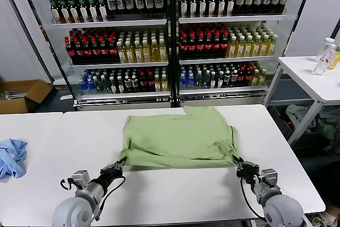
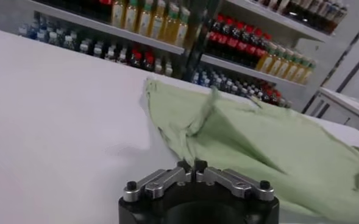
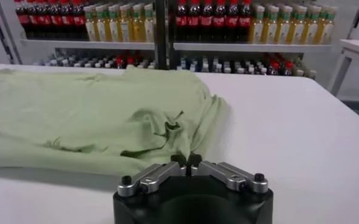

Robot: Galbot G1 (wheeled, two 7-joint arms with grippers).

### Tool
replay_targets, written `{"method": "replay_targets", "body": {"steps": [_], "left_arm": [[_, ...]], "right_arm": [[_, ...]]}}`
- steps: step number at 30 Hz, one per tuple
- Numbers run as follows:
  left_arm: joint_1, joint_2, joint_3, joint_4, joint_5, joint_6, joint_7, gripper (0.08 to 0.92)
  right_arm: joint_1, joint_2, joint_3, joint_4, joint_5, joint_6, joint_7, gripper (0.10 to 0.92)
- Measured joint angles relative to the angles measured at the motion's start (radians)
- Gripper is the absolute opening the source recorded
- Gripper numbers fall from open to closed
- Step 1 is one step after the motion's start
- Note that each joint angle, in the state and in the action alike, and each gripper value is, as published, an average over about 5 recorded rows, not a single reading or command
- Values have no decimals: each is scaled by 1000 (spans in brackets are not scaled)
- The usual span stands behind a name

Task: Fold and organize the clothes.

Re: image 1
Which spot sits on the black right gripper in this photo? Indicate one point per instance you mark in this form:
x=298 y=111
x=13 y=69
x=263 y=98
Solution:
x=248 y=171

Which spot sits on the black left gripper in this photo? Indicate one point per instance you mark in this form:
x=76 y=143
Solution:
x=111 y=173

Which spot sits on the light green t-shirt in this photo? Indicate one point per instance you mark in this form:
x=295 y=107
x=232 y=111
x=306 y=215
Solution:
x=180 y=136

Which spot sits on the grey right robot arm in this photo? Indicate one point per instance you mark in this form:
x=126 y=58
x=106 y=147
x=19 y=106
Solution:
x=281 y=208

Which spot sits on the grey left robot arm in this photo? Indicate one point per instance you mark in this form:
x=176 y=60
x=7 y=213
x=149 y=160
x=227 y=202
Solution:
x=77 y=208

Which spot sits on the black mesh basket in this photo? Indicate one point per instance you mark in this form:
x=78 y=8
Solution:
x=276 y=115

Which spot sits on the white display cooler cabinet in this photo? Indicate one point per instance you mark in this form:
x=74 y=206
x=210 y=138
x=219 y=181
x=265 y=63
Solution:
x=223 y=99
x=119 y=102

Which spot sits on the white cooler shelf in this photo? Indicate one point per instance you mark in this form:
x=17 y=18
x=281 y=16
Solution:
x=231 y=19
x=225 y=60
x=106 y=23
x=125 y=95
x=223 y=90
x=119 y=65

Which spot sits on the white grey garment pile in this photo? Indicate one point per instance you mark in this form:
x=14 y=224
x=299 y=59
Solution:
x=297 y=112

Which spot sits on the small dark bottle white cap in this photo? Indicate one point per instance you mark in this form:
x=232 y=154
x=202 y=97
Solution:
x=128 y=86
x=120 y=86
x=135 y=85
x=227 y=79
x=234 y=78
x=113 y=87
x=220 y=80
x=212 y=81

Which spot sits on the clear green water bottle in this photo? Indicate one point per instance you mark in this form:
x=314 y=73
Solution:
x=198 y=81
x=98 y=86
x=105 y=86
x=205 y=81

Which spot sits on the small red cap cola bottle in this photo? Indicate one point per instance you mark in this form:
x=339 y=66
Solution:
x=143 y=84
x=151 y=84
x=241 y=78
x=248 y=77

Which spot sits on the blue water bottle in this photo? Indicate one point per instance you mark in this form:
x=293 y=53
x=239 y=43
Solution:
x=84 y=87
x=91 y=87
x=183 y=82
x=190 y=82

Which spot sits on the small yellow drink bottle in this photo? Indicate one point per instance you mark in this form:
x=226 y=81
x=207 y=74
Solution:
x=255 y=79
x=262 y=79
x=157 y=85
x=164 y=84

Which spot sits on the small white floor object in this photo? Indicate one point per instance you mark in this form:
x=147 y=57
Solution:
x=66 y=97

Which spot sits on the grey green garment pile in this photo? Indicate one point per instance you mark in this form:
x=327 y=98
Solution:
x=330 y=128

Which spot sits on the person leg dark trousers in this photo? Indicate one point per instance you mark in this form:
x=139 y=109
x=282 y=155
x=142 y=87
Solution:
x=335 y=181

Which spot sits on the yellow tea bottle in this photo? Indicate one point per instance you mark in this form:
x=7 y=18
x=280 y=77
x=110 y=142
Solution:
x=154 y=54
x=264 y=49
x=248 y=49
x=162 y=53
x=121 y=55
x=129 y=55
x=256 y=49
x=138 y=54
x=240 y=49
x=272 y=48
x=146 y=54
x=231 y=50

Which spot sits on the white shoe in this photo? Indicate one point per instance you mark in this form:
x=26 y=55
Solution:
x=330 y=217

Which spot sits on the white side table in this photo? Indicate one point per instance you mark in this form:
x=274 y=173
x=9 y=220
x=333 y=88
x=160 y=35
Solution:
x=305 y=75

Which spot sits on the crumpled light blue garment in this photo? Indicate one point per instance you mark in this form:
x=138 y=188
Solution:
x=13 y=163

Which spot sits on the open brown cardboard box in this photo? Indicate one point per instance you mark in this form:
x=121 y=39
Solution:
x=34 y=91

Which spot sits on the clear plastic packed items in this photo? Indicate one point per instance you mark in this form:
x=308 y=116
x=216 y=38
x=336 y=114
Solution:
x=16 y=95

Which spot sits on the clear bottle red label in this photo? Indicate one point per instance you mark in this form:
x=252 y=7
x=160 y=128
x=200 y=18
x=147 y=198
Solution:
x=321 y=63

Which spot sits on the clear bottle white cap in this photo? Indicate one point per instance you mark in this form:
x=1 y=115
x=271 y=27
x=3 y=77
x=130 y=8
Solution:
x=328 y=41

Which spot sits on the green cap white label bottle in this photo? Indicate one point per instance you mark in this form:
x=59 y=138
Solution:
x=83 y=12
x=102 y=11
x=202 y=6
x=73 y=13
x=93 y=11
x=230 y=5
x=64 y=13
x=183 y=6
x=193 y=6
x=221 y=6
x=212 y=6
x=55 y=13

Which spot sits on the black framed glass door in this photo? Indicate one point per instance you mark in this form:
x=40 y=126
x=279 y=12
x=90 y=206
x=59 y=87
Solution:
x=32 y=25
x=295 y=11

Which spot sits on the dark bottle beige label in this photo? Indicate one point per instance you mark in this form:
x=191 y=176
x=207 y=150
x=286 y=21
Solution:
x=240 y=1
x=249 y=0

